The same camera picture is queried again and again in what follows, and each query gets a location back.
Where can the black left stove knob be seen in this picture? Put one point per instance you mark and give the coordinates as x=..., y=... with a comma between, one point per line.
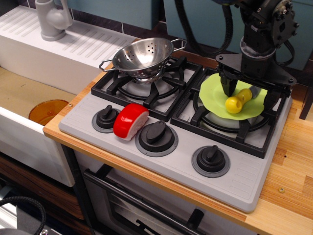
x=104, y=120

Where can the black stove knob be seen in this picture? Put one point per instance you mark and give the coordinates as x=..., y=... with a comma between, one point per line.
x=156, y=139
x=104, y=120
x=210, y=161

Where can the orange plastic cup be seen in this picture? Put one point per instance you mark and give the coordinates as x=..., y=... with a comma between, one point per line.
x=44, y=112

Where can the black right stove knob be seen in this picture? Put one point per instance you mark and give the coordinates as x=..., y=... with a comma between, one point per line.
x=210, y=161

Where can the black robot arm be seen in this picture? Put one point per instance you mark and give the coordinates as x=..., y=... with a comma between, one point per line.
x=268, y=25

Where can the black left burner grate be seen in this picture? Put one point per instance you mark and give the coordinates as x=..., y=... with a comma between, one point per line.
x=161, y=97

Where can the yellow handled toy knife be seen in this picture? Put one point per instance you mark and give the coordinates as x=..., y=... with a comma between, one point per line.
x=236, y=103

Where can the steel colander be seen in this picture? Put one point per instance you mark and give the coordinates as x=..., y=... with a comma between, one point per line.
x=144, y=60

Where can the black burner grate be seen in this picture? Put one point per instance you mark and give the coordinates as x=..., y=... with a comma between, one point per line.
x=161, y=97
x=258, y=136

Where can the grey toy stove top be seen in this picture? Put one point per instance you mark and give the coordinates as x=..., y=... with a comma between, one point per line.
x=240, y=187

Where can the black right burner grate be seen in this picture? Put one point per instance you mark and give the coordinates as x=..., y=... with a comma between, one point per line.
x=258, y=136

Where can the black middle stove knob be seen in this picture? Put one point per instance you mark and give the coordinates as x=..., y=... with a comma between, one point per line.
x=156, y=139

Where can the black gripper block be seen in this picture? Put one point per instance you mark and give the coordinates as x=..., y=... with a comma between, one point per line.
x=273, y=78

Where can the grey toy faucet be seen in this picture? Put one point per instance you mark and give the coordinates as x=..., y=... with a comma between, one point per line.
x=53, y=21

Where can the toy oven door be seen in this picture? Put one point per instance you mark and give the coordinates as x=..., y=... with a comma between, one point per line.
x=100, y=179

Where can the light green plate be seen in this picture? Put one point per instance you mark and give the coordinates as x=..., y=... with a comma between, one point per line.
x=213, y=99

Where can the red white cheese wedge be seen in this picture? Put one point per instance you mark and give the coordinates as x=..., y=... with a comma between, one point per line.
x=130, y=120

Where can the white toy sink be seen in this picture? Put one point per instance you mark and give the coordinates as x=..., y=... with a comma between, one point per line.
x=33, y=70

